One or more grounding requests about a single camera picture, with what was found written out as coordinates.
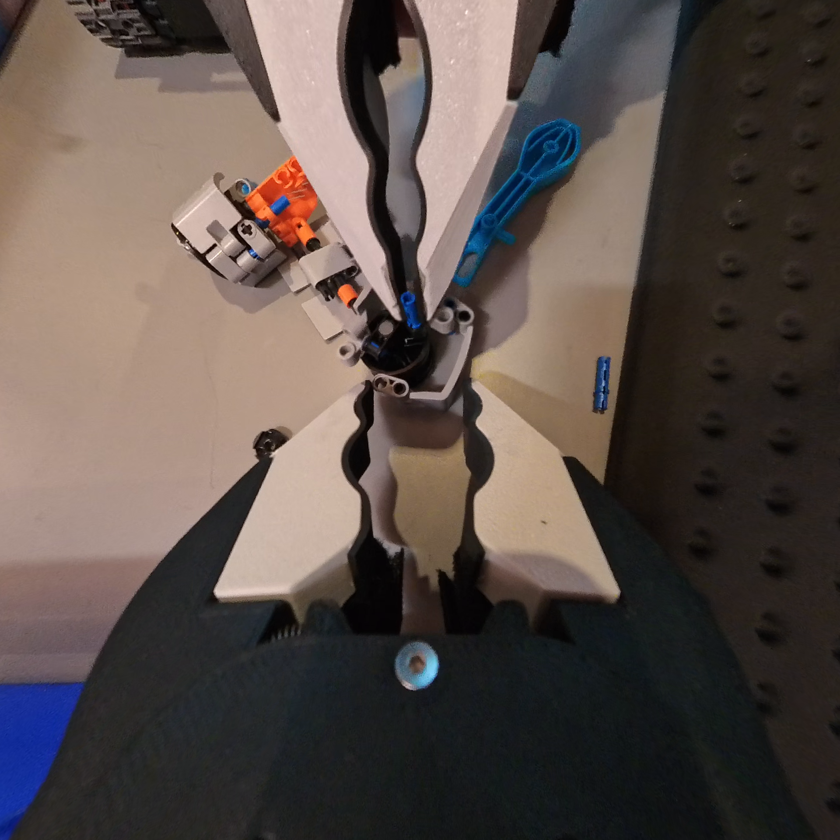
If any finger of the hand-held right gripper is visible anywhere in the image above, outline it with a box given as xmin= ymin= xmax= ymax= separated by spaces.
xmin=403 ymin=0 xmax=521 ymax=306
xmin=246 ymin=0 xmax=411 ymax=316

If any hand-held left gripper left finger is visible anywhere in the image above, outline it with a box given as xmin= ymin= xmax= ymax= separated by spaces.
xmin=213 ymin=381 xmax=376 ymax=603

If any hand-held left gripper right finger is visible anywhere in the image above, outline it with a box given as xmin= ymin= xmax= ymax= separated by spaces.
xmin=459 ymin=381 xmax=621 ymax=605

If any light blue plastic strip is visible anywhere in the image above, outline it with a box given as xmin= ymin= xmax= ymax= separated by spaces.
xmin=451 ymin=118 xmax=583 ymax=288

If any grey block module orange part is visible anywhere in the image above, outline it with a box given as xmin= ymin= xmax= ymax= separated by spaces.
xmin=171 ymin=156 xmax=322 ymax=288

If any grey curved panel block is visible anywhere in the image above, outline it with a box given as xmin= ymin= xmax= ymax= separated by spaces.
xmin=371 ymin=295 xmax=476 ymax=416

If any black round core blue pin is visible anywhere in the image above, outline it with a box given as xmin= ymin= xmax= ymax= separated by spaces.
xmin=338 ymin=292 xmax=437 ymax=388

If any grey orange tracked toy robot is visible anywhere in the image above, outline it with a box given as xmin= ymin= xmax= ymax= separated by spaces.
xmin=66 ymin=0 xmax=231 ymax=55

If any blue plastic bin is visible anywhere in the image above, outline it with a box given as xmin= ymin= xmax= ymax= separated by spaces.
xmin=0 ymin=682 xmax=86 ymax=828

